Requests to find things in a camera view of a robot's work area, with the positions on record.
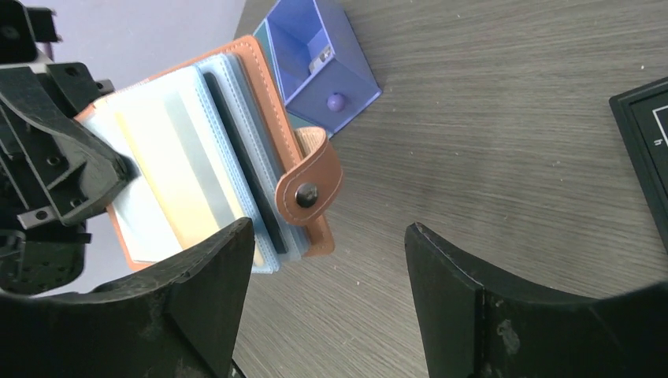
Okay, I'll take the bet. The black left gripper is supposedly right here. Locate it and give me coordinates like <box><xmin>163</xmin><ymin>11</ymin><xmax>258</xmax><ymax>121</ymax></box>
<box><xmin>1</xmin><ymin>1</ymin><xmax>129</xmax><ymax>295</ymax></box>

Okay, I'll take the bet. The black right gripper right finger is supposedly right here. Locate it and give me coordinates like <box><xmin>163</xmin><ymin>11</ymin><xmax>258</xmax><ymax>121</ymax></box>
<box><xmin>404</xmin><ymin>223</ymin><xmax>667</xmax><ymax>377</ymax></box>

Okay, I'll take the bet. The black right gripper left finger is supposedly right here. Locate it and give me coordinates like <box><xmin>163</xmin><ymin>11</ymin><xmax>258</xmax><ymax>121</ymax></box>
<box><xmin>1</xmin><ymin>218</ymin><xmax>255</xmax><ymax>377</ymax></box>

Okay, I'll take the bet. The yellow VIP card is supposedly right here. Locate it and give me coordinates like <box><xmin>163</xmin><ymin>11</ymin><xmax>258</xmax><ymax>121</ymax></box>
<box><xmin>113</xmin><ymin>95</ymin><xmax>246</xmax><ymax>248</ymax></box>

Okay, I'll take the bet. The orange leather card holder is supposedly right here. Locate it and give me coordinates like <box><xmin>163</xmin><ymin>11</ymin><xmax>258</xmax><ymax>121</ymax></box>
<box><xmin>83</xmin><ymin>35</ymin><xmax>343</xmax><ymax>274</ymax></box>

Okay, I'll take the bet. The black VIP card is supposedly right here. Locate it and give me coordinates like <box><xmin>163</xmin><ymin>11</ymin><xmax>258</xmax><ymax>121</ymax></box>
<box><xmin>203</xmin><ymin>72</ymin><xmax>288</xmax><ymax>255</ymax></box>

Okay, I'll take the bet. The blue purple drawer organizer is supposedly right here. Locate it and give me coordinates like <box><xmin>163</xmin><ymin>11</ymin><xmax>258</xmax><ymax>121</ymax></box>
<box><xmin>255</xmin><ymin>0</ymin><xmax>382</xmax><ymax>135</ymax></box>

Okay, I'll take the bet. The black white chessboard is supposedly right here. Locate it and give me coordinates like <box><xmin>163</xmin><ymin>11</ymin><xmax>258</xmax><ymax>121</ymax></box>
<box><xmin>609</xmin><ymin>78</ymin><xmax>667</xmax><ymax>246</ymax></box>

